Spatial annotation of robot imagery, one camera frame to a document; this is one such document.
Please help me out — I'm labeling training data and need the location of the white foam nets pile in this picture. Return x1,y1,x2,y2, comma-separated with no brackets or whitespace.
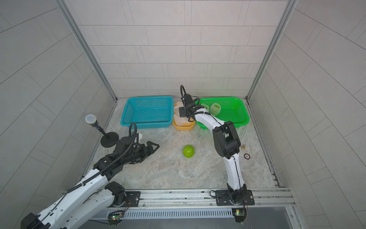
173,102,192,127

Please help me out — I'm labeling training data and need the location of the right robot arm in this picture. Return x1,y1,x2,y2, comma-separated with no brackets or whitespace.
179,87,254,206

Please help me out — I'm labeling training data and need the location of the circuit board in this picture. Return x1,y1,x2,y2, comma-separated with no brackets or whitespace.
107,211,124,226
232,208,247,223

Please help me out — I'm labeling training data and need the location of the green plastic basket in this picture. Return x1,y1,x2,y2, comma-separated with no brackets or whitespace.
200,97,250,128

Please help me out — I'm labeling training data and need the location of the yellow plastic tub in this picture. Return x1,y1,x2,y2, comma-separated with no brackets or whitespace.
173,102,195,131

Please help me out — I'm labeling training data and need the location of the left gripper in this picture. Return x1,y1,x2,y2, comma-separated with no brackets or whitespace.
122,141,161,166

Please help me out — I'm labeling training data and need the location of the teal plastic basket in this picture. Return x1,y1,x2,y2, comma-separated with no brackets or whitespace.
121,96,173,129

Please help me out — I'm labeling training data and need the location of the green custard apple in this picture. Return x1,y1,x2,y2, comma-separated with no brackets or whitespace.
183,145,195,158

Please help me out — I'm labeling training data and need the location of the microphone on black stand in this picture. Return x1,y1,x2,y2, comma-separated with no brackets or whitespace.
85,114,119,148

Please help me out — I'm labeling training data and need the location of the left circuit board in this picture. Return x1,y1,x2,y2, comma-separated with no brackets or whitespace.
107,211,124,226

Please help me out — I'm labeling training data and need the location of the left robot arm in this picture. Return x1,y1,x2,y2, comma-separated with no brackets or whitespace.
20,123,160,229

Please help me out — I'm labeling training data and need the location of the white foam net sleeve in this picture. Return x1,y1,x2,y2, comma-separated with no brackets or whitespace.
201,104,209,112
209,103,221,116

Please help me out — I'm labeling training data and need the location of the right circuit board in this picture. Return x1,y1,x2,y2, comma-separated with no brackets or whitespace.
232,208,247,223

